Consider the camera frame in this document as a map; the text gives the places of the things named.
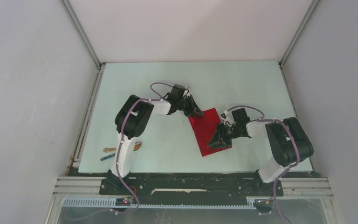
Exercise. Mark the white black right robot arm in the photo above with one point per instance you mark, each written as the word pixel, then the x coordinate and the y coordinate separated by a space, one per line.
pixel 288 141

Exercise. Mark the wooden fork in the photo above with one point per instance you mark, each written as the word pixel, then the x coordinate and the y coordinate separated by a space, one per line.
pixel 109 150

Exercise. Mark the red cloth napkin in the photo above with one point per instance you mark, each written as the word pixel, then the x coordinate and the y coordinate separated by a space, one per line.
pixel 204 128

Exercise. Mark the grey slotted cable duct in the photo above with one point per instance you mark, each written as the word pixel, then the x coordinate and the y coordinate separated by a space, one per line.
pixel 90 202

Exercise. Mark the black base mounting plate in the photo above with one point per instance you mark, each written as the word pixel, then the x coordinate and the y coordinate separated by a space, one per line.
pixel 191 188

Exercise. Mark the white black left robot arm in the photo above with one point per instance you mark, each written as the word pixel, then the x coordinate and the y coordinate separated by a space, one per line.
pixel 133 118

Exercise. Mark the aluminium corner frame post left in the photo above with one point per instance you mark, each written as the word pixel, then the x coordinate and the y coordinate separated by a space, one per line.
pixel 68 8

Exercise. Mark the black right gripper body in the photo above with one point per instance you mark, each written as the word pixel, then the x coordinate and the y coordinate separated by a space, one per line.
pixel 231 132

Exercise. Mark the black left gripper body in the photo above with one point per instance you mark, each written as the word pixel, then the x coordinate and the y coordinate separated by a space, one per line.
pixel 183 104

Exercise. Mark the aluminium corner frame post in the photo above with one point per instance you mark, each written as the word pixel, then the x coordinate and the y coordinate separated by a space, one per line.
pixel 68 8
pixel 301 28

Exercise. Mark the aluminium corner frame post right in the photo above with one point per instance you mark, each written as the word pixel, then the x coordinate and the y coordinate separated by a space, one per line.
pixel 301 28

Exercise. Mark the aluminium front rail frame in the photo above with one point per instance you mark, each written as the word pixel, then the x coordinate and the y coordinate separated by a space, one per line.
pixel 311 188

